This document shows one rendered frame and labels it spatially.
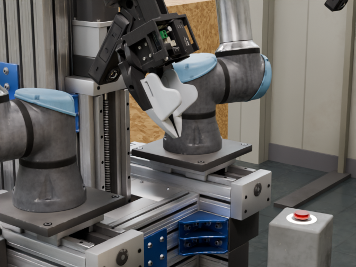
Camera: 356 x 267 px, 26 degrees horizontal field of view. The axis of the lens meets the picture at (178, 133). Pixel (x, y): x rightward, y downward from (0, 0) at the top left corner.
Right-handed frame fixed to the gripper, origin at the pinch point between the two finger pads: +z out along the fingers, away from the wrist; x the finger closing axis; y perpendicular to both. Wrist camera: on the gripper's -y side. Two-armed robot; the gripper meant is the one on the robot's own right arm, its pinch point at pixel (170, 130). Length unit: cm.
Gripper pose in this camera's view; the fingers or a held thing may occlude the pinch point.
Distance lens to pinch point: 105.3
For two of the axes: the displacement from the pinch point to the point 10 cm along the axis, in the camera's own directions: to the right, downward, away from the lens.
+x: 6.1, -2.1, 7.6
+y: 7.0, -3.0, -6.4
